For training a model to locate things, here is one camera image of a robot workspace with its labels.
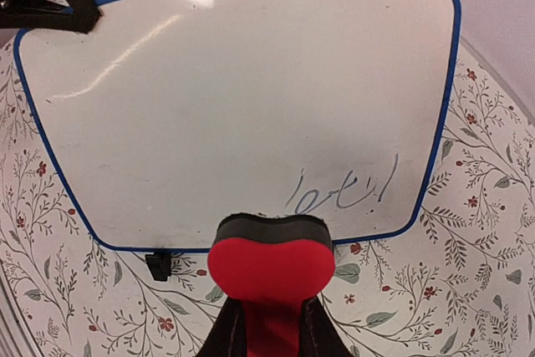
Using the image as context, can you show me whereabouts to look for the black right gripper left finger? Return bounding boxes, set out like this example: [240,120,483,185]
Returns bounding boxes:
[196,297,245,357]

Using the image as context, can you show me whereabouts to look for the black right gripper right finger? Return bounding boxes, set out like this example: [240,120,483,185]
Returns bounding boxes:
[300,297,352,357]

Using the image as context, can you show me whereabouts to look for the red whiteboard eraser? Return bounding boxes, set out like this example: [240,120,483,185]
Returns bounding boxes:
[207,213,334,356]

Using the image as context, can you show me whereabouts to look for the blue-framed whiteboard with writing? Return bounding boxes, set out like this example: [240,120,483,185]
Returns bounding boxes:
[13,0,461,252]

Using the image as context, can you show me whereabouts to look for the black whiteboard stand foot left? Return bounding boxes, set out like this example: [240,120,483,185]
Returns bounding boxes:
[145,252,171,282]

